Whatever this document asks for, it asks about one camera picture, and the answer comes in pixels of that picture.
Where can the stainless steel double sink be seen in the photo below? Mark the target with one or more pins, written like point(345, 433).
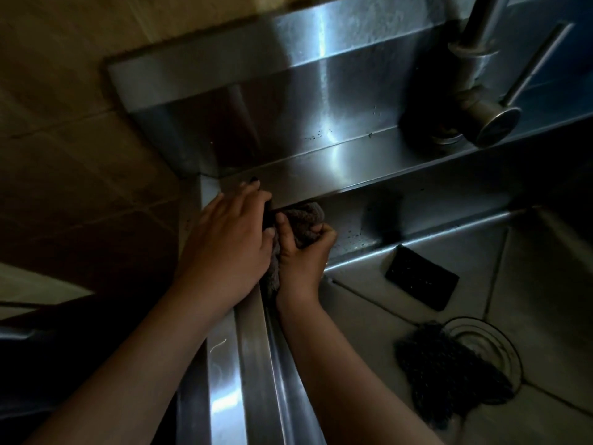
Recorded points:
point(324, 111)

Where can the person's right hand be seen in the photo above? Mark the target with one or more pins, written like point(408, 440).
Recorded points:
point(301, 264)

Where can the curved steel faucet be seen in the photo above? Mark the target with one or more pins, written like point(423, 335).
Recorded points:
point(477, 106)

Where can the person's right forearm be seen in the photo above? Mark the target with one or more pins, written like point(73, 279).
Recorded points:
point(352, 380)

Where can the person's left hand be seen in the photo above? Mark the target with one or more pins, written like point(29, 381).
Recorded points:
point(227, 247)

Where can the black steel wool scourer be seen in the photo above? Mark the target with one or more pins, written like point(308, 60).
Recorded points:
point(444, 375)

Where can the person's left forearm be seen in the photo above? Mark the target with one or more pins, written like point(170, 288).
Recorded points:
point(125, 375)

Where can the black rectangular sponge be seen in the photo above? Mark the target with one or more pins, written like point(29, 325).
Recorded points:
point(420, 278)

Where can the metal sink stopper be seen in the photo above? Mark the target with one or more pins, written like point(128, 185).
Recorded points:
point(491, 342)

